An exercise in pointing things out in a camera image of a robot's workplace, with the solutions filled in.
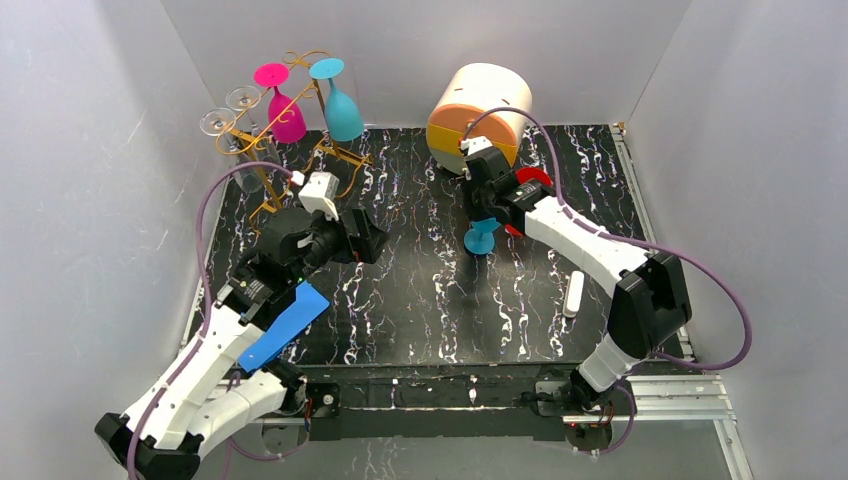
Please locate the front clear wine glass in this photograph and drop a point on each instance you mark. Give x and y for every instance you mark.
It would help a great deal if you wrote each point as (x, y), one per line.
(221, 123)

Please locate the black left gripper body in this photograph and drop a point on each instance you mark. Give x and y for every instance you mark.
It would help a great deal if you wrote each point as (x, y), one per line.
(357, 234)

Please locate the magenta plastic wine glass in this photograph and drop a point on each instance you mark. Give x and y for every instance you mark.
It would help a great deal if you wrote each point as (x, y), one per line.
(286, 121)

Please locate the blue flat card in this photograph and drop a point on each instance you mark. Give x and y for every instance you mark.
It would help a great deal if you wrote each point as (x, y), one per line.
(307, 307)

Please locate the teal wine glass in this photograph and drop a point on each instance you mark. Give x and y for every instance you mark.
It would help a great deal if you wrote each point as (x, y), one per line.
(342, 116)
(479, 240)

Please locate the white oblong remote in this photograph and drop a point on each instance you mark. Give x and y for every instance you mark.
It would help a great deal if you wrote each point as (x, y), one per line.
(573, 294)

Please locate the red plastic wine glass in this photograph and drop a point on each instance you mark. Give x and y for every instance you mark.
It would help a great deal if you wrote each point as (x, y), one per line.
(524, 175)

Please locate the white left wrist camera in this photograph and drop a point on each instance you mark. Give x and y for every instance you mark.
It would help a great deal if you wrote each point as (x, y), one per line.
(317, 192)

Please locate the clear wine glass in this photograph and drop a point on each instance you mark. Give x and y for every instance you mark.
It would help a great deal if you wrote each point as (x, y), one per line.
(255, 146)
(221, 123)

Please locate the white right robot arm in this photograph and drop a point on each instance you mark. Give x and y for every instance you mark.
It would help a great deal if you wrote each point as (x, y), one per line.
(648, 292)

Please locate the gold wire glass rack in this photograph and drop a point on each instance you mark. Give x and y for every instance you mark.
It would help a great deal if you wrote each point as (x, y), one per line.
(299, 86)

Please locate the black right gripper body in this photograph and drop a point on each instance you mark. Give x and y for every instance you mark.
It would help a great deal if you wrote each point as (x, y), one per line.
(481, 201)

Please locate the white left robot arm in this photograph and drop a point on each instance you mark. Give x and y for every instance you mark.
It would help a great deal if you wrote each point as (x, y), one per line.
(230, 372)

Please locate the round pastel drawer cabinet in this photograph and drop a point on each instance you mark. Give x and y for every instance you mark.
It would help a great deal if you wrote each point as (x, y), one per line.
(474, 89)

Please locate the rear clear wine glass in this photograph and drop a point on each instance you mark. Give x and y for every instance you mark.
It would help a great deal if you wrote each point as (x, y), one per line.
(255, 146)

